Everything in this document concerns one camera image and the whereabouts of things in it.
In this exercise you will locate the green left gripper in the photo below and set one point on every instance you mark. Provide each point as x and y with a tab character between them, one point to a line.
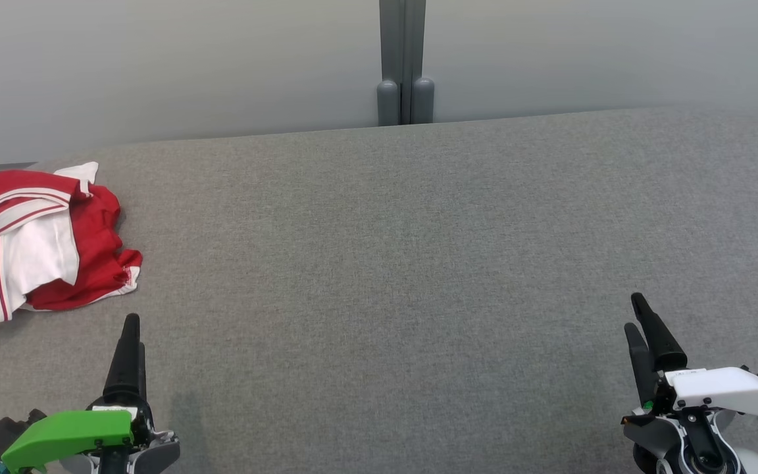
70	431

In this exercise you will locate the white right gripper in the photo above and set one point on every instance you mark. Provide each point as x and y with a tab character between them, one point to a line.
728	388

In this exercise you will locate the red and white jersey shirt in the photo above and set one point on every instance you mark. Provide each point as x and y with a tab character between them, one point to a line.
30	250

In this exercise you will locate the grey fabric sofa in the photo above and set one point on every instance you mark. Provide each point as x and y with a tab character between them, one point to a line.
385	263

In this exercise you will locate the grey partition joint post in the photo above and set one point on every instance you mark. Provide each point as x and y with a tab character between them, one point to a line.
392	52

